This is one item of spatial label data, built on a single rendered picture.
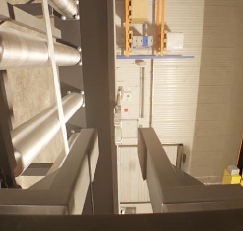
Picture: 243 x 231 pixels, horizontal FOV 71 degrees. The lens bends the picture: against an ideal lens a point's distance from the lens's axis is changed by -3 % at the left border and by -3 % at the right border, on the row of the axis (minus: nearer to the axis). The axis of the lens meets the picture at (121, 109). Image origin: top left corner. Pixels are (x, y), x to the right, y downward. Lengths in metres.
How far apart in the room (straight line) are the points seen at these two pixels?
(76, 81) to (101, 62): 0.96
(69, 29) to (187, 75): 9.04
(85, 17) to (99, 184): 0.35
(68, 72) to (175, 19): 8.95
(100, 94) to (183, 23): 9.79
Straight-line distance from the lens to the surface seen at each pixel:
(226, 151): 12.54
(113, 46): 0.26
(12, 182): 0.50
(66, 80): 1.32
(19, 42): 0.55
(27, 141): 0.57
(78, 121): 1.36
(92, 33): 0.35
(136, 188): 12.08
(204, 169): 12.54
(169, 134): 10.58
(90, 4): 0.36
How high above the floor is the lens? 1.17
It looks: level
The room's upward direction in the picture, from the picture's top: 89 degrees clockwise
